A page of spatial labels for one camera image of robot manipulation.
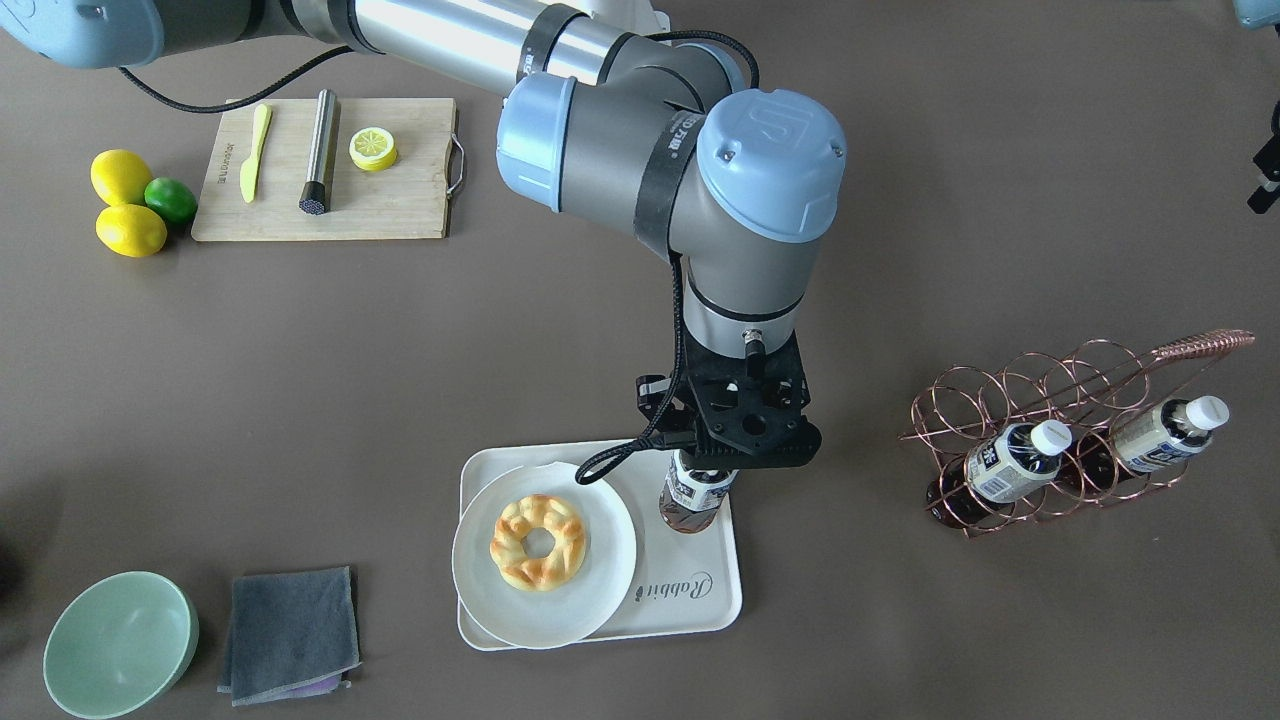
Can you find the braided ring pastry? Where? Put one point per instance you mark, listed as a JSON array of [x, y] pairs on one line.
[[539, 543]]

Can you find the cream serving tray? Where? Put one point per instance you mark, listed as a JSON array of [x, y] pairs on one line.
[[682, 583]]

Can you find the outer tea bottle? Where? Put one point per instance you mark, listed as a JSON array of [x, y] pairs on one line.
[[1164, 436]]

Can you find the copper wire bottle rack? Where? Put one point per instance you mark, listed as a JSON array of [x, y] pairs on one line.
[[1099, 386]]

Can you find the steel muddler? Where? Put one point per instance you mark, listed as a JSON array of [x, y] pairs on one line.
[[316, 191]]

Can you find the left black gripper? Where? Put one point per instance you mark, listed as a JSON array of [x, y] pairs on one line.
[[1266, 172]]

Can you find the upper yellow lemon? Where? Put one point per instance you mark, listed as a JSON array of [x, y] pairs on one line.
[[120, 177]]

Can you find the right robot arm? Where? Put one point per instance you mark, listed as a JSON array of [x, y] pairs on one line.
[[668, 137]]

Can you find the half lemon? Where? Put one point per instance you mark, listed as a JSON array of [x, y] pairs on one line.
[[373, 149]]

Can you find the lower yellow lemon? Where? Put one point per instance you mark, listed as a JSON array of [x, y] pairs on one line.
[[131, 230]]

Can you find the green lime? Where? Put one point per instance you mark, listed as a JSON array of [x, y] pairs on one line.
[[171, 199]]

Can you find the white plate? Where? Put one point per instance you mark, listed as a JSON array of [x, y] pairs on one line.
[[542, 620]]

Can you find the green ceramic bowl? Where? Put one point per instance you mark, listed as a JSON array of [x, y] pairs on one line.
[[119, 645]]

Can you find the middle tea bottle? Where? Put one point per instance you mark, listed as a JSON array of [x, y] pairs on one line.
[[998, 472]]

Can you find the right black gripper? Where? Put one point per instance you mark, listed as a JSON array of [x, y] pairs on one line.
[[655, 392]]

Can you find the bamboo cutting board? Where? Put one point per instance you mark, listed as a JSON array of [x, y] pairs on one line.
[[404, 202]]

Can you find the yellow plastic knife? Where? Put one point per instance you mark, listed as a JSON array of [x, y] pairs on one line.
[[249, 170]]

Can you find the grey folded cloth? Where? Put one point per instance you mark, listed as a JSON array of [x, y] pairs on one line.
[[291, 635]]

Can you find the yellow lemon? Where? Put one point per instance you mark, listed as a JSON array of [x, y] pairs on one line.
[[131, 230], [120, 177]]

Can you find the tea bottle white cap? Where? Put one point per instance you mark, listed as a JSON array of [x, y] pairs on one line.
[[691, 498]]

